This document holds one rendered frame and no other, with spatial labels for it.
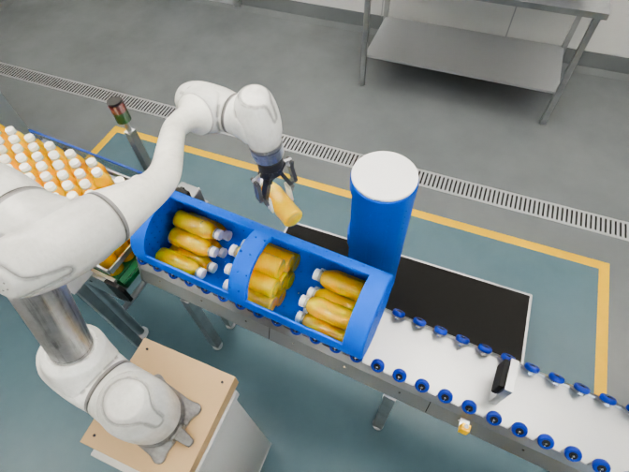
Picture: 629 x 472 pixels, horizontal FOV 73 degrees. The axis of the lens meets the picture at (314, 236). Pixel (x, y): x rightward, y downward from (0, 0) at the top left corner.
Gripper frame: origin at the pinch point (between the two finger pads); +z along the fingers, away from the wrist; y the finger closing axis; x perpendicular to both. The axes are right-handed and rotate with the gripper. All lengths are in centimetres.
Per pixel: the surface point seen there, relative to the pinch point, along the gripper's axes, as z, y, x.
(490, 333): 122, -74, 61
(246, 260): 9.1, 18.7, 7.3
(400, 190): 33, -49, 4
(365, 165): 33, -47, -15
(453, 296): 123, -74, 34
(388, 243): 63, -43, 9
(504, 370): 25, -26, 77
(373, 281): 9.7, -8.3, 36.3
